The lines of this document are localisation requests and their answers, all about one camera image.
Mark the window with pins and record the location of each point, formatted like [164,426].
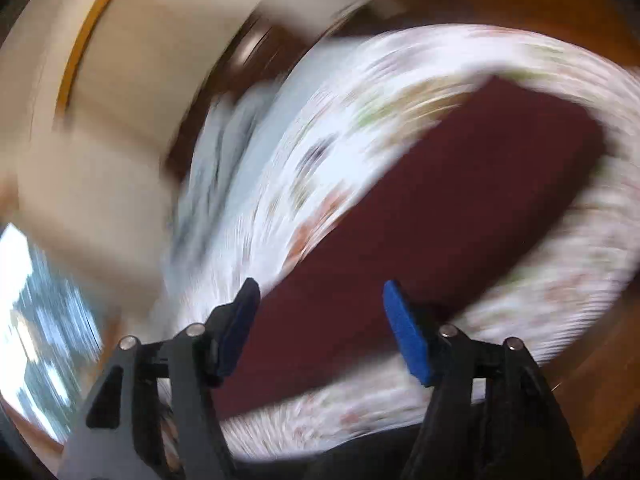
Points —
[35,320]

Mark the maroon pants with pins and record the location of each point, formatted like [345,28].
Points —
[425,200]

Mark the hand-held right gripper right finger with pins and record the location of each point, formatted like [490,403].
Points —
[407,336]

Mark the grey-blue comforter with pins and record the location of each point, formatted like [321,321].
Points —
[220,160]

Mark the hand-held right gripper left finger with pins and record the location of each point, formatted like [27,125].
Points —
[239,331]

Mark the dark wooden headboard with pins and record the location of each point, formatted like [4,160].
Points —
[240,75]

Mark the floral quilt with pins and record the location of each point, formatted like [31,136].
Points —
[350,85]

